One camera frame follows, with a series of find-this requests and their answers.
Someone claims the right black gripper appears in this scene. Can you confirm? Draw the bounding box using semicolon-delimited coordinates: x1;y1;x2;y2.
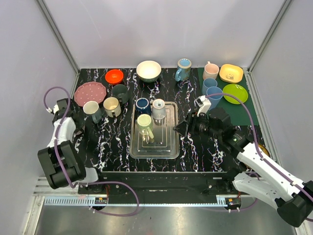
173;110;221;140

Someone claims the grey blue mug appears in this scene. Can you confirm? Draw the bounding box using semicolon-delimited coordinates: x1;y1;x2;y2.
83;101;103;123

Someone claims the cream mug black handle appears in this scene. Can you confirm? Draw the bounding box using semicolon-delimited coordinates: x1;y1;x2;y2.
103;97;121;118

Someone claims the light green mug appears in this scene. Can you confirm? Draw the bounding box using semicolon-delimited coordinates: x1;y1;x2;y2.
136;114;154;139

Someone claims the navy blue mug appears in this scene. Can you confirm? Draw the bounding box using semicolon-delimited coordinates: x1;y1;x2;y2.
135;98;152;115

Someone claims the dark grey mug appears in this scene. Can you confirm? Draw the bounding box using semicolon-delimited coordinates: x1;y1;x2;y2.
112;84;129;104

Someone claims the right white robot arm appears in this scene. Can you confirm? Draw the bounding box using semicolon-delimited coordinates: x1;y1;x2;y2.
173;108;313;228

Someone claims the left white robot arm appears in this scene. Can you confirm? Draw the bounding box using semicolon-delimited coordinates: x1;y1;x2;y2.
37;98;106;194

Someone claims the white grey mug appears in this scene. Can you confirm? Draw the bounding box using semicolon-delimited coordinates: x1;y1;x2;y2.
152;99;166;120

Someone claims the light blue patterned mug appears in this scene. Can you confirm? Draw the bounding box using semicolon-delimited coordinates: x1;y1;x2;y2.
175;58;192;82

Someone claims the steel tray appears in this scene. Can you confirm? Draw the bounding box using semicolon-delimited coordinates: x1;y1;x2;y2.
129;101;180;159

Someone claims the pink dotted plate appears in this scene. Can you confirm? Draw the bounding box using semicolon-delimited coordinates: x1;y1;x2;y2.
74;82;107;107

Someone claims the blue plastic cup front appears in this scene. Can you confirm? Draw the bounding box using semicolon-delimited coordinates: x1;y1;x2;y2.
206;87;223;110

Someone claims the blue plastic cup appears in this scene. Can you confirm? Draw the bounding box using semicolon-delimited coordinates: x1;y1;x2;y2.
202;78;218;95
206;87;223;110

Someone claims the blue plastic cup rear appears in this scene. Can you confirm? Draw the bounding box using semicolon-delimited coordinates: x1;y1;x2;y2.
202;78;218;95

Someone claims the red bowl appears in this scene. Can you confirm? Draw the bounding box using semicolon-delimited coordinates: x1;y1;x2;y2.
105;69;124;85

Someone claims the dark green mat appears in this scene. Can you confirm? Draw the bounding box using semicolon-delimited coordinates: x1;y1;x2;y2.
196;68;259;126

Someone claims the pink cup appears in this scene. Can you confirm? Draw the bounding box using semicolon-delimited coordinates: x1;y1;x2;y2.
202;61;220;80

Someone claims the large white bowl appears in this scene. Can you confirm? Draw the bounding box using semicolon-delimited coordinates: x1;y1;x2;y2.
136;60;161;83

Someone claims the green plate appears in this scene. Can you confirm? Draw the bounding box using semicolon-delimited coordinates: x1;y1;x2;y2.
223;84;248;104

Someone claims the yellow square bowl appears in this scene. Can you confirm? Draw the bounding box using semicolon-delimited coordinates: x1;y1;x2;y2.
219;64;244;84

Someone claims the yellow dish near edge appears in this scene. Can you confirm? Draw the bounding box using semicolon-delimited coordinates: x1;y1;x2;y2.
258;143;270;157

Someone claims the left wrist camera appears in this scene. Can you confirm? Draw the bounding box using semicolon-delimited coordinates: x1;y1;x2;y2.
46;99;64;121

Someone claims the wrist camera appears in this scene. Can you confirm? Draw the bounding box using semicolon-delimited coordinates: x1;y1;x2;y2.
46;99;64;121
195;95;211;117

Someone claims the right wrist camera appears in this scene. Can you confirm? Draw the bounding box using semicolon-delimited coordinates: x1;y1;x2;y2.
195;95;211;117

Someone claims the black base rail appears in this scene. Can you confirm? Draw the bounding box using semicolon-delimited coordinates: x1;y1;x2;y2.
78;172;238;204

